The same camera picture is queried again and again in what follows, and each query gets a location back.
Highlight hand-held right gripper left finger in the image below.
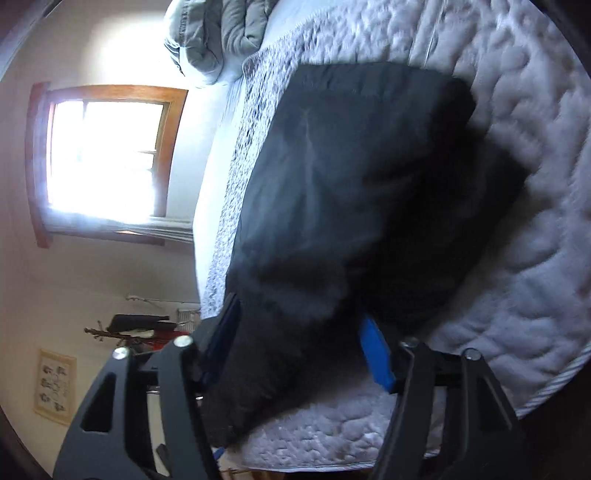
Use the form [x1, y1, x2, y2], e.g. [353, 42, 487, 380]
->
[53, 293, 242, 480]

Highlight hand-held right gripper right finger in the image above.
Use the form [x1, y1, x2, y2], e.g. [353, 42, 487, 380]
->
[358, 314, 527, 480]

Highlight black pants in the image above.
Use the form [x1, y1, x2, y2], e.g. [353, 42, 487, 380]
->
[203, 62, 529, 448]

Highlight red bag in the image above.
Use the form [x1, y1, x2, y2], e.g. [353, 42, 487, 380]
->
[139, 330, 195, 354]

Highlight grey striped curtain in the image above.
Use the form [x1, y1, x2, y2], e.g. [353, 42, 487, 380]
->
[106, 216, 193, 245]

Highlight wooden coat rack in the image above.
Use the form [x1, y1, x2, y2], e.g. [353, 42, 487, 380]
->
[83, 318, 153, 349]

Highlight light blue bed sheet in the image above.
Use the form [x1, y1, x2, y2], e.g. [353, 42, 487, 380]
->
[191, 0, 444, 305]

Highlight wooden framed window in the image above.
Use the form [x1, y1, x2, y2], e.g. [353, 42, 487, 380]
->
[28, 83, 190, 247]

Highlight grey leaf-print quilted bedspread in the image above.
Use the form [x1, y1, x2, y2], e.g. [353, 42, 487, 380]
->
[201, 0, 591, 472]

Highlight grey crumpled comforter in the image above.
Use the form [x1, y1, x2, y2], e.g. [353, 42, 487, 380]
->
[164, 0, 278, 86]

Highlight framed wall picture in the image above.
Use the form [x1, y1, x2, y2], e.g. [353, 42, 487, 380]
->
[34, 348, 77, 421]

